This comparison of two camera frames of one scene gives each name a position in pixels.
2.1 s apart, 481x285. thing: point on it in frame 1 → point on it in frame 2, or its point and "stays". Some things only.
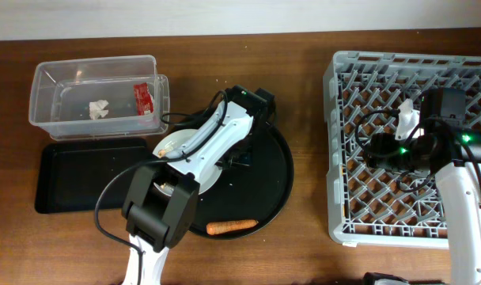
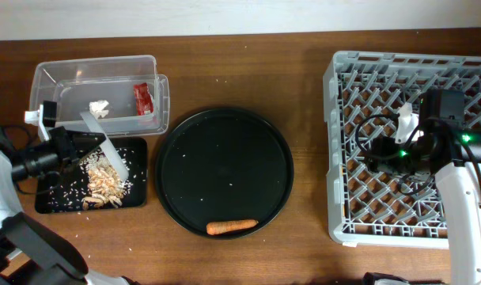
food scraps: [161, 153] → [104, 186]
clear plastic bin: [100, 98] stays
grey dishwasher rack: [365, 204] stays
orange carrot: [217, 227] stays
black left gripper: [248, 159] → [64, 143]
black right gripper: [380, 145] stays
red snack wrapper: [144, 100] stays
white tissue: [96, 108] stays
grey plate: [181, 136] → [105, 146]
